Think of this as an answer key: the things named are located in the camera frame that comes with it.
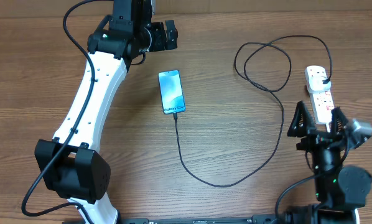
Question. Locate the blue Galaxy smartphone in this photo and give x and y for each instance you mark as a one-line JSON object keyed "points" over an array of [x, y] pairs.
{"points": [[171, 92]]}

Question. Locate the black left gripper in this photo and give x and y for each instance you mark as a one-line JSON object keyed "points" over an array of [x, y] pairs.
{"points": [[160, 43]]}

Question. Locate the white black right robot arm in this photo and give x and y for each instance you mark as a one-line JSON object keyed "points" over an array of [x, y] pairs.
{"points": [[340, 189]]}

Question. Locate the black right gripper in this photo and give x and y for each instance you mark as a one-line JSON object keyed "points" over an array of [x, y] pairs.
{"points": [[314, 138]]}

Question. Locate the white power strip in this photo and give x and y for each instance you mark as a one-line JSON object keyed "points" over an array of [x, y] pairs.
{"points": [[322, 103]]}

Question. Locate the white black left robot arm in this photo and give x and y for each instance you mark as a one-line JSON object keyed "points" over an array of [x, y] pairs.
{"points": [[70, 163]]}

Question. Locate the white charger plug adapter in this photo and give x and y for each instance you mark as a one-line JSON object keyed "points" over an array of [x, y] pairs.
{"points": [[315, 84]]}

